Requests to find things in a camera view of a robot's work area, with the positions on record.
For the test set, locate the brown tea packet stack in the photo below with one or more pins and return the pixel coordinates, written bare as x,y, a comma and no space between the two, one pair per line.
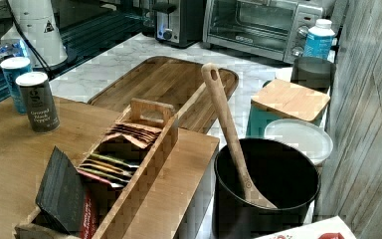
138,134

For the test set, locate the colourful tea bag packets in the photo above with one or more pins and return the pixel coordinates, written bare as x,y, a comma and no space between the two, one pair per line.
117,172

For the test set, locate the black utensil pot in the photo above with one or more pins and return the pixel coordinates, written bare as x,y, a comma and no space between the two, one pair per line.
284,175

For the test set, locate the black two-slot toaster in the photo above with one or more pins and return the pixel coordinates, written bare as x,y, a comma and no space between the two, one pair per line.
179,23

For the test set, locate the dark grey cup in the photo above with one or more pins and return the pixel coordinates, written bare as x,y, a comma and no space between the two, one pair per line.
314,73

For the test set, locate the teal canister with wooden lid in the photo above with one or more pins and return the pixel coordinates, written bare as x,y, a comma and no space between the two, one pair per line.
279,99

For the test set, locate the wooden tea bag organizer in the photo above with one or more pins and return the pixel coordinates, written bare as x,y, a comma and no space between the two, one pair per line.
109,211

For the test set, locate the silver toaster oven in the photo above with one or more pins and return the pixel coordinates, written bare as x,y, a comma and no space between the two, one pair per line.
274,29

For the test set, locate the wooden serving tray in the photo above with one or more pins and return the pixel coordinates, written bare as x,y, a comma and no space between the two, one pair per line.
166,80

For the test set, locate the black tea packet stack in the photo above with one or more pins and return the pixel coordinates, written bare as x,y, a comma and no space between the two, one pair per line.
61,195

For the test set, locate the white and blue bottle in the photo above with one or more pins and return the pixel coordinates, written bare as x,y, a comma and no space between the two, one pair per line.
319,39

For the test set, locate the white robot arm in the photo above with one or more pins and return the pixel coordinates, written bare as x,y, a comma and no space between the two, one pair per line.
35,21

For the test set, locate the cinnamon oat bites cereal box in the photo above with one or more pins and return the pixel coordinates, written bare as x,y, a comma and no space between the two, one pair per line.
331,228

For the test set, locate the clear container with white lid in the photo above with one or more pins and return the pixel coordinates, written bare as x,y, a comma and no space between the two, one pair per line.
306,137

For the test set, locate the wooden spatula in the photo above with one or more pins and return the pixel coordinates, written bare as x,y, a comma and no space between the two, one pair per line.
213,82

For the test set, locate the blue salt shaker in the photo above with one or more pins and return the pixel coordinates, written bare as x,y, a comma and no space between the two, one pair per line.
13,68

